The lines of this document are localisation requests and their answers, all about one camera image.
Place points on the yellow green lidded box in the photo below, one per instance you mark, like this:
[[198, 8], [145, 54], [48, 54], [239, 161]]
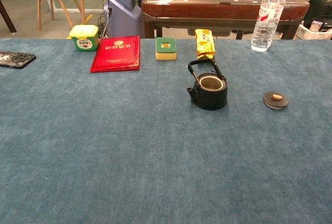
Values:
[[83, 33]]

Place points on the stack of newspapers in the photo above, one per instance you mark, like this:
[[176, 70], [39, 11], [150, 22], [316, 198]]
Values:
[[311, 35]]

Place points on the black smartphone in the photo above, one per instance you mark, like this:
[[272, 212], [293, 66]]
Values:
[[15, 60]]

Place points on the brown mahjong table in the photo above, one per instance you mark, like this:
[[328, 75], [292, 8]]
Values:
[[207, 8]]

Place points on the dark wooden table leg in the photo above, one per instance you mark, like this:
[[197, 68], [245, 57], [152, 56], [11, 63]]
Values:
[[6, 16]]

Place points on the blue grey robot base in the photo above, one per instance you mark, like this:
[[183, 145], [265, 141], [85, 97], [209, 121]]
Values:
[[122, 14]]

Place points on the black cast iron teapot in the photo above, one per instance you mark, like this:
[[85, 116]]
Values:
[[207, 100]]

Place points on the black teapot lid wooden knob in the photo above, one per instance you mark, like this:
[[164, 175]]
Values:
[[271, 102]]

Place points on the blue table cloth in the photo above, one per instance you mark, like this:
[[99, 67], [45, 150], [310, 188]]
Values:
[[129, 143]]

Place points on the green small box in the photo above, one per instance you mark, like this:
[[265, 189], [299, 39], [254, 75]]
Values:
[[159, 50]]

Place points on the red certificate book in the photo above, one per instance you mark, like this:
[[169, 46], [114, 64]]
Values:
[[116, 55]]

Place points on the yellow snack package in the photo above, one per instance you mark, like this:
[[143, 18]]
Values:
[[205, 45]]

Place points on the clear plastic water bottle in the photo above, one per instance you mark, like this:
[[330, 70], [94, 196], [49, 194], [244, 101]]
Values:
[[264, 32]]

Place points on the black bag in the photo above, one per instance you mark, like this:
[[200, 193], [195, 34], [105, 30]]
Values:
[[319, 8]]

